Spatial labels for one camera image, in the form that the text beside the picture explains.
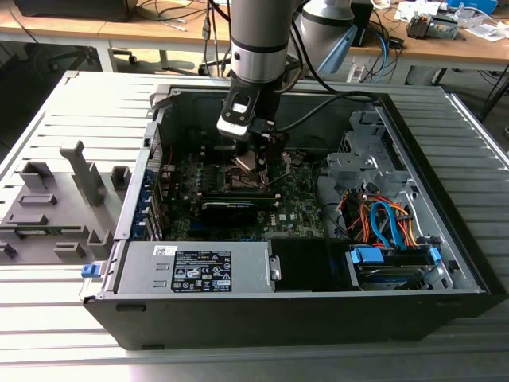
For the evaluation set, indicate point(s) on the thin metal locking lever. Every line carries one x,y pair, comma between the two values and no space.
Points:
287,163
279,181

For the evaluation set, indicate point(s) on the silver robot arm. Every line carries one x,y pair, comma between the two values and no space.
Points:
258,40

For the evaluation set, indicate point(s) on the CPU socket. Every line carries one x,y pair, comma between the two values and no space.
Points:
223,175

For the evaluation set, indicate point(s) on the black RAM slot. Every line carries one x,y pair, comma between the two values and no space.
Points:
238,197
238,193

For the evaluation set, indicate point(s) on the blue expansion slot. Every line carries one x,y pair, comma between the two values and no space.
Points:
197,227

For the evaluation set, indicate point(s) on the CPU cooler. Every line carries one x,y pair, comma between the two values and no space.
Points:
419,26

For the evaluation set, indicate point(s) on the round coin battery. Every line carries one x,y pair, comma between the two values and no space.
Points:
295,161

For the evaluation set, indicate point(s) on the green motherboard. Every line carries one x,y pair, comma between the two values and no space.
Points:
302,207

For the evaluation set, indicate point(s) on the silver drive cage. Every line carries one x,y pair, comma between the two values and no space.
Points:
350,163

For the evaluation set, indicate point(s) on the black graphics card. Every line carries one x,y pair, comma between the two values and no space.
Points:
226,217

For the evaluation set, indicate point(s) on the white power strip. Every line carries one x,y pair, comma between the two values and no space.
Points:
356,71

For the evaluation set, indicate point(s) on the black upright box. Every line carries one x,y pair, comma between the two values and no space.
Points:
362,28

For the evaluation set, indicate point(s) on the hard disk in blue carrier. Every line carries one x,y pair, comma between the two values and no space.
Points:
370,256

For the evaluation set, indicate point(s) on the grey power supply unit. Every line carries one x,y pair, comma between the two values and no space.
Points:
139,266

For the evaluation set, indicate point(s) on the black PC case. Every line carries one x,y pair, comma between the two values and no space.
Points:
238,322

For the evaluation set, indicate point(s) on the wooden desk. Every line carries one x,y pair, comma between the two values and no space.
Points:
437,49
79,28

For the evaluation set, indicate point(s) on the white papers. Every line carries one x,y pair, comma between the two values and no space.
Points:
409,7

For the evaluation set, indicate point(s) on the silver metal device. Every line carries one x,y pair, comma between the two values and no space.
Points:
445,28

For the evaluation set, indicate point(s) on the grey parts rack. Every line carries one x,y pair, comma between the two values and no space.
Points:
63,199

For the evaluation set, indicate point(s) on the blue case latch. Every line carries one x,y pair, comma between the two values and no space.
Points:
89,271

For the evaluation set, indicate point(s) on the clear plastic bag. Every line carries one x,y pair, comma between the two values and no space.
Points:
487,31

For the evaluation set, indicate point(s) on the blue box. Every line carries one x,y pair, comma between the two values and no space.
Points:
473,4

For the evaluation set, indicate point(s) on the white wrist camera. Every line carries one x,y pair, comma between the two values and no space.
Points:
234,127

